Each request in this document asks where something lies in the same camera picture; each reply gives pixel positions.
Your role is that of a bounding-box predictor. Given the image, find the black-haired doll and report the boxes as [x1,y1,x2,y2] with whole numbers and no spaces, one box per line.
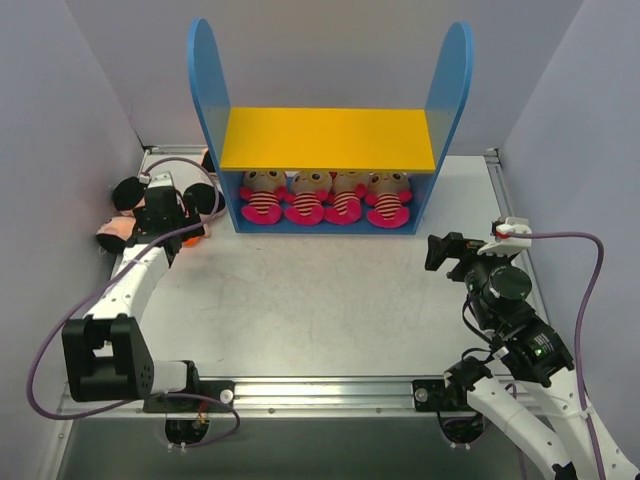
[201,148,217,176]
[111,176,146,217]
[95,216,136,254]
[183,183,227,247]

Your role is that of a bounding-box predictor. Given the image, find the white plush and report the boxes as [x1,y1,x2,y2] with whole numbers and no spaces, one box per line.
[365,172,412,229]
[239,170,287,225]
[284,170,333,226]

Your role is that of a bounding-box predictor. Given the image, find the pink plush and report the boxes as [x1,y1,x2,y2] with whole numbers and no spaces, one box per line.
[325,171,369,226]

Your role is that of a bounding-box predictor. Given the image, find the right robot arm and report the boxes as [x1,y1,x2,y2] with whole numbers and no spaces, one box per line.
[425,232,639,479]

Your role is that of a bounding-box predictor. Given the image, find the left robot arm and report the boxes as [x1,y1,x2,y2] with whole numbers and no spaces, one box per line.
[61,186,205,411]

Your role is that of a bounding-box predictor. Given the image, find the black-haired doll behind shelf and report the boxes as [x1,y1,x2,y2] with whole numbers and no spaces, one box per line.
[201,148,217,176]

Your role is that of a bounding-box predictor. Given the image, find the blue and yellow toy shelf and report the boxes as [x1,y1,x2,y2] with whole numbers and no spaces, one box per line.
[187,18,474,235]

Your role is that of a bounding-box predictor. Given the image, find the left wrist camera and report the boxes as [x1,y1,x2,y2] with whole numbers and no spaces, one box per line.
[138,171,175,190]

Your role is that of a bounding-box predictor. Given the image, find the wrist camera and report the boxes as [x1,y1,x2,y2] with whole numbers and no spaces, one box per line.
[138,171,175,190]
[478,217,532,257]

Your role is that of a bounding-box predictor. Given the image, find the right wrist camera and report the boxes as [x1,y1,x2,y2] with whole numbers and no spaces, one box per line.
[478,217,532,257]

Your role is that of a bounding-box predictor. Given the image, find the aluminium back rail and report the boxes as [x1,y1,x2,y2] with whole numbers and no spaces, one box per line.
[144,145,206,157]

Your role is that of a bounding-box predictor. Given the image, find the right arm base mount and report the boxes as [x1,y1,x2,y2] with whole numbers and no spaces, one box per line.
[412,379,473,413]

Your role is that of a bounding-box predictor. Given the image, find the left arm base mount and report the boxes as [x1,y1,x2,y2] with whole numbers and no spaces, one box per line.
[143,380,236,414]

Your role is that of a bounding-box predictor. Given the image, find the aluminium front rail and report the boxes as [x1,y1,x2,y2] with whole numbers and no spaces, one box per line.
[55,375,541,419]

